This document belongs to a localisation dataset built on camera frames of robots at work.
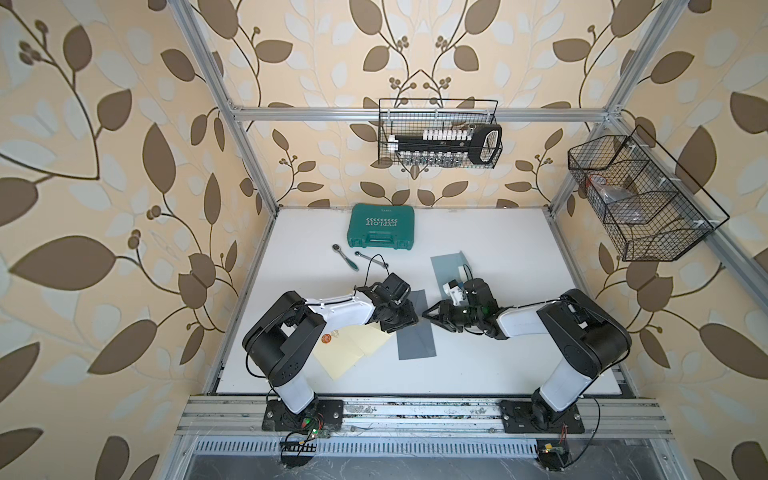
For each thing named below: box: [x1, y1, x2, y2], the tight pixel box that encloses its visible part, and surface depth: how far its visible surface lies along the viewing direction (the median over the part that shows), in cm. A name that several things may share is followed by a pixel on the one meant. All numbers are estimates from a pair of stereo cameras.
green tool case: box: [347, 203, 415, 251], surface depth 112 cm
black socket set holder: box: [387, 124, 503, 165], surface depth 86 cm
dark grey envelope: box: [396, 289, 437, 360], surface depth 89 cm
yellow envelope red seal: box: [312, 326, 364, 380], surface depth 88 cm
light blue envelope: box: [430, 251, 473, 299], surface depth 107 cm
